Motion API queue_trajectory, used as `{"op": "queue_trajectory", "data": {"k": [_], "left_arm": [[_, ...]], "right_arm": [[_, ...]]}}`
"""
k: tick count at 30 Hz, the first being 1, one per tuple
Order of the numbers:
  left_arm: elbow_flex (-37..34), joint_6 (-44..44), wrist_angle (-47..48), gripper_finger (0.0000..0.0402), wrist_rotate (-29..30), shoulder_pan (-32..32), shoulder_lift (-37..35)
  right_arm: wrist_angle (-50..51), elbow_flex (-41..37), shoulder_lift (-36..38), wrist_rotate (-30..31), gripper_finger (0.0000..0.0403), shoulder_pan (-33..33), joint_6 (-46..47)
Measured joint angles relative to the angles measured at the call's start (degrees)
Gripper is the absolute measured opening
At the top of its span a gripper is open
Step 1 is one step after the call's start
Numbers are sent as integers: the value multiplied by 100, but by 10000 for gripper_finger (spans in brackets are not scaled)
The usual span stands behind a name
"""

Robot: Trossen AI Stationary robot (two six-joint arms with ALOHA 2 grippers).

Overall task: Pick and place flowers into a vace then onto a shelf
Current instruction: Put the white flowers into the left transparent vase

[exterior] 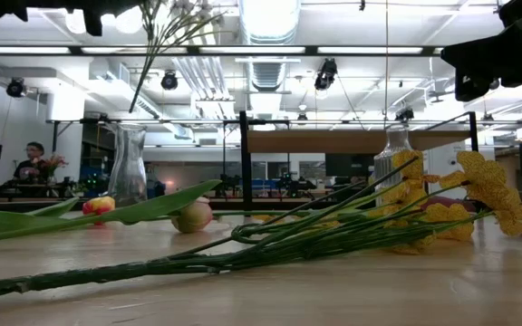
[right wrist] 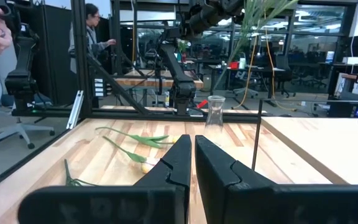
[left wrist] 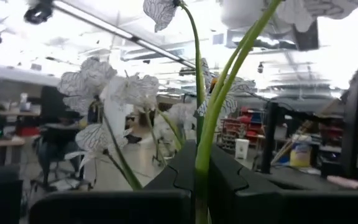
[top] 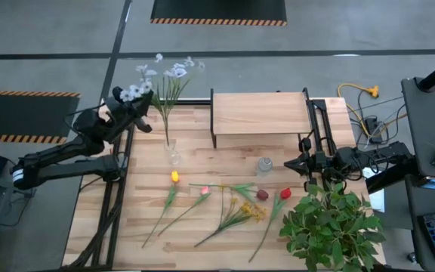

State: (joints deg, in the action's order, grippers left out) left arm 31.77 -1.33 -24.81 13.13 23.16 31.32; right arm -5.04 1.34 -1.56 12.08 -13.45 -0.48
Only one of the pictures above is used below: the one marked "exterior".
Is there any pale purple flower bunch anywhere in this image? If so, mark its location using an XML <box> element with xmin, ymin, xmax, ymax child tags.
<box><xmin>127</xmin><ymin>0</ymin><xmax>228</xmax><ymax>114</ymax></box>

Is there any yellow flower bunch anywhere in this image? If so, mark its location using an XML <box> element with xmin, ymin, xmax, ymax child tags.
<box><xmin>0</xmin><ymin>149</ymin><xmax>522</xmax><ymax>301</ymax></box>

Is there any pink tulip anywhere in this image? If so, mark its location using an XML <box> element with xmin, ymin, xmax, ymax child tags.
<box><xmin>0</xmin><ymin>179</ymin><xmax>223</xmax><ymax>246</ymax></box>

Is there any ribbed clear glass vase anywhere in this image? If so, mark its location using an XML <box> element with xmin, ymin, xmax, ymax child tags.
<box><xmin>372</xmin><ymin>129</ymin><xmax>425</xmax><ymax>207</ymax></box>

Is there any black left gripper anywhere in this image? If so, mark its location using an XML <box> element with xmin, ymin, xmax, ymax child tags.
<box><xmin>10</xmin><ymin>0</ymin><xmax>147</xmax><ymax>37</ymax></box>

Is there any white cabinet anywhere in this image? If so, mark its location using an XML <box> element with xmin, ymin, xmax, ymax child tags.
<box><xmin>426</xmin><ymin>140</ymin><xmax>469</xmax><ymax>200</ymax></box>

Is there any silver ventilation duct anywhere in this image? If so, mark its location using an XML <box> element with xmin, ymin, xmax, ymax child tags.
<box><xmin>237</xmin><ymin>0</ymin><xmax>303</xmax><ymax>94</ymax></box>

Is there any wooden shelf with black legs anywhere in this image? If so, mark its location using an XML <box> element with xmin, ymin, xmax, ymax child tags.
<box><xmin>239</xmin><ymin>110</ymin><xmax>484</xmax><ymax>217</ymax></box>

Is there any smooth clear glass vase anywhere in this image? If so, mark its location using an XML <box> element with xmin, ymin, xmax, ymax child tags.
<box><xmin>106</xmin><ymin>122</ymin><xmax>149</xmax><ymax>207</ymax></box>

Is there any background flower bouquet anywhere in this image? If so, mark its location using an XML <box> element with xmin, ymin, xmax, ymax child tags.
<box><xmin>38</xmin><ymin>154</ymin><xmax>70</xmax><ymax>186</ymax></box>

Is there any person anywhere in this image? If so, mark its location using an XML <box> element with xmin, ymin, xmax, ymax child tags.
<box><xmin>12</xmin><ymin>141</ymin><xmax>49</xmax><ymax>182</ymax></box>

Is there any black ceiling spotlight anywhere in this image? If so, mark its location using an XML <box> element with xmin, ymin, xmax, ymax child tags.
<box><xmin>5</xmin><ymin>77</ymin><xmax>26</xmax><ymax>99</ymax></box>
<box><xmin>394</xmin><ymin>107</ymin><xmax>416</xmax><ymax>123</ymax></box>
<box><xmin>314</xmin><ymin>57</ymin><xmax>339</xmax><ymax>91</ymax></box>
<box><xmin>159</xmin><ymin>70</ymin><xmax>179</xmax><ymax>91</ymax></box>

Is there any black monitor behind shelf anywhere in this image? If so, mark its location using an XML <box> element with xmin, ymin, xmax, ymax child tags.
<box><xmin>324</xmin><ymin>153</ymin><xmax>376</xmax><ymax>177</ymax></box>

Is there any yellow tulip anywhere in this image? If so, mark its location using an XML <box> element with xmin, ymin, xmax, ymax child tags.
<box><xmin>27</xmin><ymin>195</ymin><xmax>117</xmax><ymax>227</ymax></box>

